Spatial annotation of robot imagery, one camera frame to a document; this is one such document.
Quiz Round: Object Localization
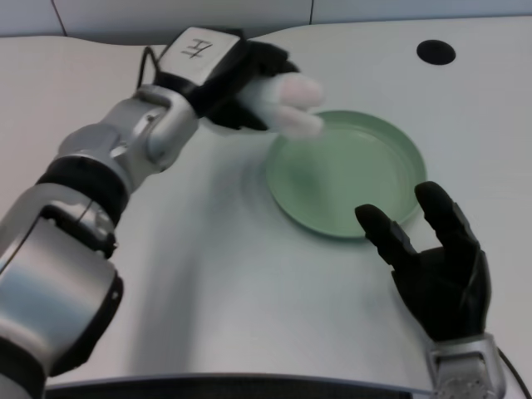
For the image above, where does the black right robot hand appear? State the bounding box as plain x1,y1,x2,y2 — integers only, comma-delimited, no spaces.
354,180,491,343

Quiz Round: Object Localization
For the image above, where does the green round plate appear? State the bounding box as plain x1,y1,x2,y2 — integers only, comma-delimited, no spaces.
265,109,428,239

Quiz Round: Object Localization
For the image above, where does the black round table grommet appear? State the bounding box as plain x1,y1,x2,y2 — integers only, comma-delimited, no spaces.
416,39,456,66

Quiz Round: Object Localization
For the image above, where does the black robot torso edge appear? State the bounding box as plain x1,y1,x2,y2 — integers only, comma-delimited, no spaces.
43,373,436,399

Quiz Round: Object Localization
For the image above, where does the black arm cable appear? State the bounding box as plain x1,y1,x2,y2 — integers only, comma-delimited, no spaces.
136,46,164,89

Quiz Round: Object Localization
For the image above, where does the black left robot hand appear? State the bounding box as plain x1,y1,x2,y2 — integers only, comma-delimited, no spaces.
154,26,301,132

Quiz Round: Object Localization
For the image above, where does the white rabbit doll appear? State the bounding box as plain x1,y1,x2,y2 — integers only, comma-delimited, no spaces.
237,75,326,139

